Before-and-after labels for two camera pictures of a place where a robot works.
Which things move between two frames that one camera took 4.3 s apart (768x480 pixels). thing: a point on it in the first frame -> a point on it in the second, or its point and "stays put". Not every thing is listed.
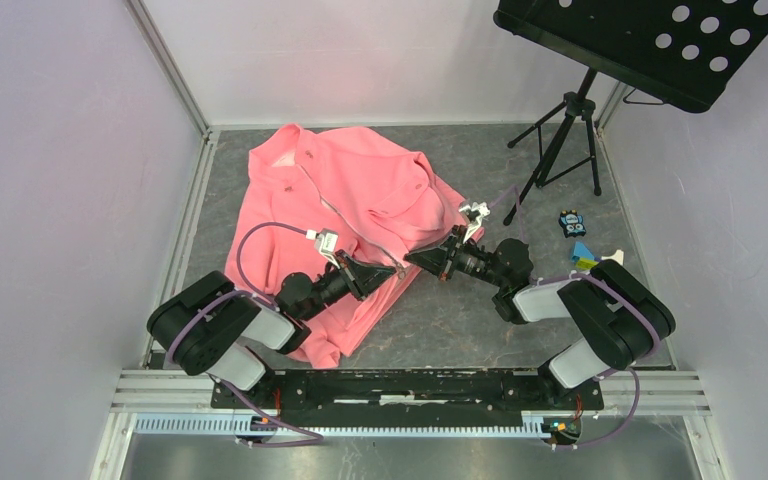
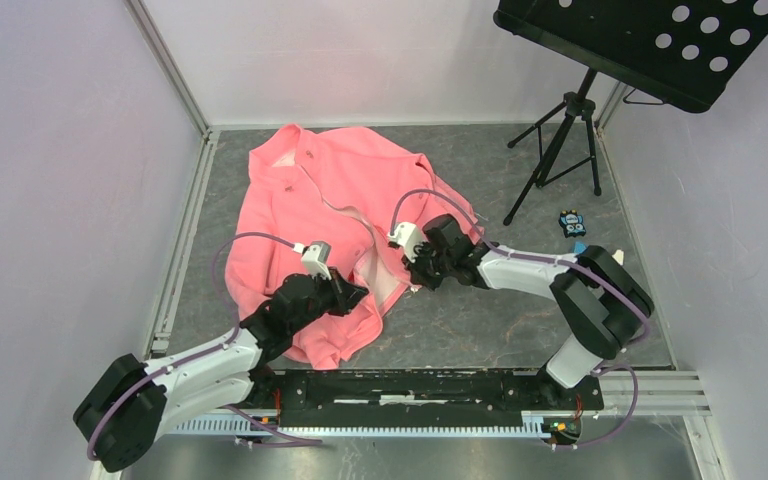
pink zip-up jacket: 380,197 stays put
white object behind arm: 617,257 stays put
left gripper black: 362,278 -> 346,296
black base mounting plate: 409,394 stays put
